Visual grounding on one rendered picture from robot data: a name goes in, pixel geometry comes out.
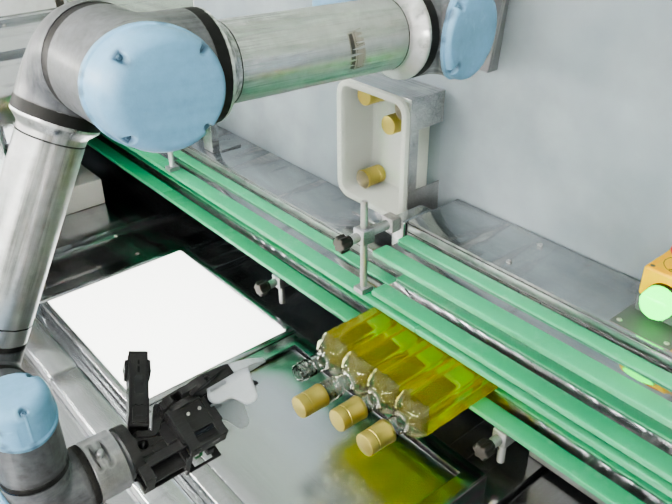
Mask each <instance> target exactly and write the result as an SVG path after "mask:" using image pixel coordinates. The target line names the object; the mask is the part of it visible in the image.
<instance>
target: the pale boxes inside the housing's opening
mask: <svg viewBox="0 0 672 504"><path fill-rule="evenodd" d="M102 203H105V198H104V192H103V187H102V182H101V179H100V178H99V177H97V176H96V175H95V174H93V173H92V172H91V171H89V170H88V169H87V168H85V167H84V166H83V165H80V168H79V171H78V175H77V178H76V181H75V185H74V188H73V191H72V195H71V198H70V201H69V205H68V208H67V211H66V215H68V214H71V213H74V212H78V211H81V210H84V209H87V208H90V207H93V206H96V205H99V204H102Z"/></svg>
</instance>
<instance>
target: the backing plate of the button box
mask: <svg viewBox="0 0 672 504"><path fill-rule="evenodd" d="M635 304H636V302H634V303H633V304H632V305H630V306H629V307H627V308H626V309H624V310H623V311H621V312H620V313H619V314H617V315H616V316H614V317H613V318H611V319H610V320H609V321H610V322H612V323H614V324H616V325H618V326H620V327H622V328H624V329H626V330H628V331H630V332H632V333H634V334H636V335H638V336H640V337H642V338H644V339H646V340H648V341H650V342H652V343H654V344H656V345H658V346H660V347H662V348H664V349H666V350H668V351H670V350H671V349H672V326H670V325H668V324H666V323H664V322H662V321H658V320H653V319H650V318H648V317H647V316H646V315H645V314H644V313H643V312H641V311H639V310H637V309H635Z"/></svg>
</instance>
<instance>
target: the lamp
mask: <svg viewBox="0 0 672 504"><path fill-rule="evenodd" d="M639 305H640V308H641V311H642V312H643V313H644V314H645V315H646V316H647V317H648V318H650V319H653V320H658V321H661V320H665V319H667V318H668V317H670V316H672V287H670V286H668V285H666V284H663V283H655V284H653V285H651V286H650V287H648V288H647V289H646V290H645V291H644V292H643V293H642V294H641V296H640V299H639Z"/></svg>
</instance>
